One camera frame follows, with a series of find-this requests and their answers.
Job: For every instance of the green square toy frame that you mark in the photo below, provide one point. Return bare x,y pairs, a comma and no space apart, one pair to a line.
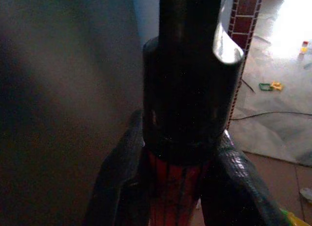
262,87

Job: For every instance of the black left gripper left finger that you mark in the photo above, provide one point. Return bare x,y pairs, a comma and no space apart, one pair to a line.
117,167

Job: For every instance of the white floor sheet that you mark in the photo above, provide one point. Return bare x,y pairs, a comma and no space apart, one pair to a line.
273,128

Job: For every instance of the yellow toy piece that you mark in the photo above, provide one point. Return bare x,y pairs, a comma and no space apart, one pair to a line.
277,86

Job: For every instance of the red yellow toy block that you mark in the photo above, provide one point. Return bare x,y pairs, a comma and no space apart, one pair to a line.
304,47

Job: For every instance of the grey litter scrap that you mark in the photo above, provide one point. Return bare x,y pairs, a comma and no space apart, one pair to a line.
306,193

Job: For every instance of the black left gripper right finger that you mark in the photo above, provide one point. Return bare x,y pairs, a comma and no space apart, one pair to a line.
239,187

